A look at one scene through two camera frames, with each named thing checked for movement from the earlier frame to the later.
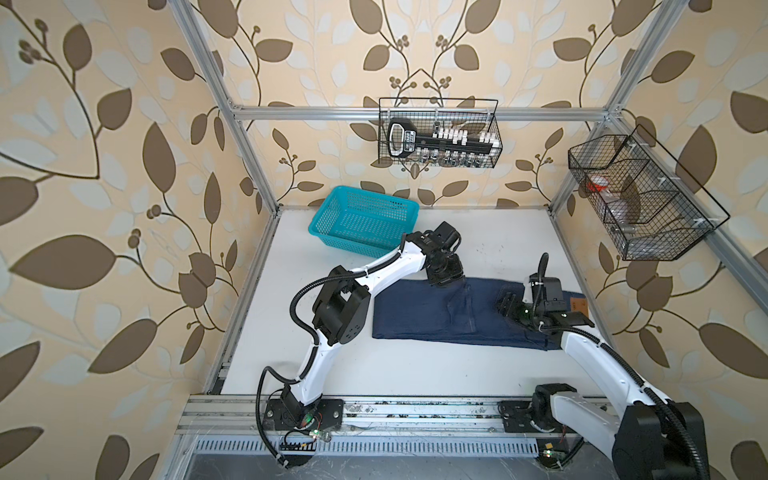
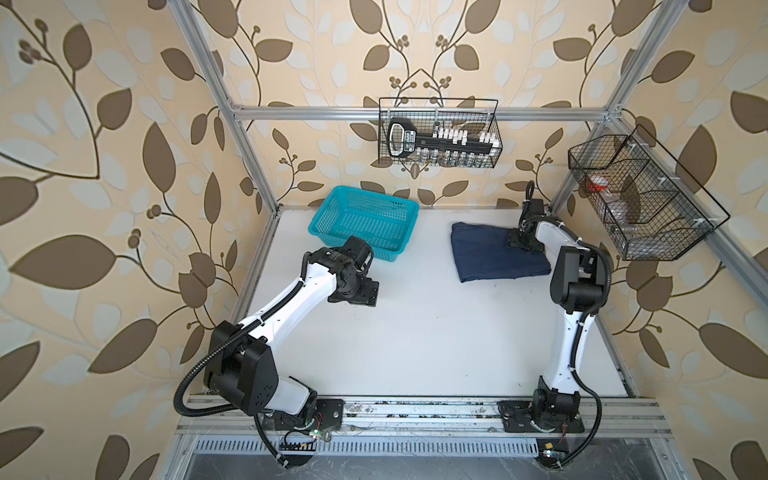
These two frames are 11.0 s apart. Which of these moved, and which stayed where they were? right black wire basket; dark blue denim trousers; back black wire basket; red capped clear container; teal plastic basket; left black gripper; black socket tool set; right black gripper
Moved: left black gripper; dark blue denim trousers; right black gripper
Stayed: teal plastic basket; right black wire basket; black socket tool set; back black wire basket; red capped clear container
